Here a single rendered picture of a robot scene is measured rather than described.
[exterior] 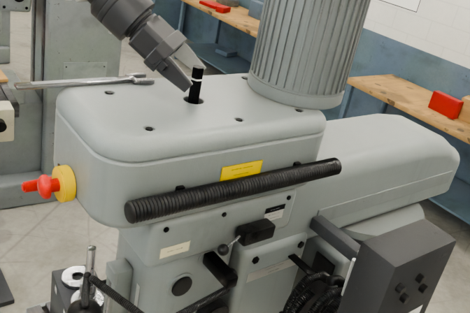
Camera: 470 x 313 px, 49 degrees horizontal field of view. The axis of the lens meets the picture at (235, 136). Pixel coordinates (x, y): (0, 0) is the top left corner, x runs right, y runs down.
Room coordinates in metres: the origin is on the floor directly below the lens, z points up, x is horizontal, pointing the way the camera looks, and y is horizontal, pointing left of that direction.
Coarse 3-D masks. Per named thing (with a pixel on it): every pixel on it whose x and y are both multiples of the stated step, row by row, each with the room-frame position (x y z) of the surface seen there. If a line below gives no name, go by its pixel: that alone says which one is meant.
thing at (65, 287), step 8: (56, 272) 1.17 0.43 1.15; (64, 272) 1.17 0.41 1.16; (72, 272) 1.17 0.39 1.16; (80, 272) 1.18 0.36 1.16; (96, 272) 1.21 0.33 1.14; (56, 280) 1.14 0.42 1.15; (64, 280) 1.14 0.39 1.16; (72, 280) 1.14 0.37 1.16; (56, 288) 1.13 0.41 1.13; (64, 288) 1.12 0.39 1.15; (72, 288) 1.12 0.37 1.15; (56, 296) 1.12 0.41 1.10; (64, 296) 1.09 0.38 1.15; (72, 296) 1.08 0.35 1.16; (104, 296) 1.12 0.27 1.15; (56, 304) 1.12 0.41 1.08; (64, 304) 1.06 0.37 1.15; (56, 312) 1.12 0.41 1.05; (64, 312) 1.05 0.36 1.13
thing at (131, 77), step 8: (48, 80) 0.80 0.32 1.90; (56, 80) 0.80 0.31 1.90; (64, 80) 0.81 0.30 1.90; (72, 80) 0.82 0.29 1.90; (80, 80) 0.83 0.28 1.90; (88, 80) 0.83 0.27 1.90; (96, 80) 0.84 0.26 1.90; (104, 80) 0.85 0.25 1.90; (112, 80) 0.86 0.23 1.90; (120, 80) 0.87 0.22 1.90; (128, 80) 0.88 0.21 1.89; (136, 80) 0.88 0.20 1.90; (144, 80) 0.89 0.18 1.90; (152, 80) 0.90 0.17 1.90; (16, 88) 0.75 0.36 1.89; (24, 88) 0.75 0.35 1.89; (32, 88) 0.76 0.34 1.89; (40, 88) 0.77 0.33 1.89
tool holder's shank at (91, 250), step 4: (88, 248) 1.08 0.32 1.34; (92, 248) 1.08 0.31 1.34; (96, 248) 1.08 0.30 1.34; (88, 252) 1.07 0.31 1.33; (92, 252) 1.08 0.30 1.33; (88, 256) 1.07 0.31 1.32; (92, 256) 1.08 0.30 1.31; (88, 260) 1.07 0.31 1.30; (92, 260) 1.08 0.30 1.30; (88, 264) 1.07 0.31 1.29; (92, 264) 1.08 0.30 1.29; (88, 268) 1.07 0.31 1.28; (92, 268) 1.07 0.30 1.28; (92, 272) 1.08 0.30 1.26
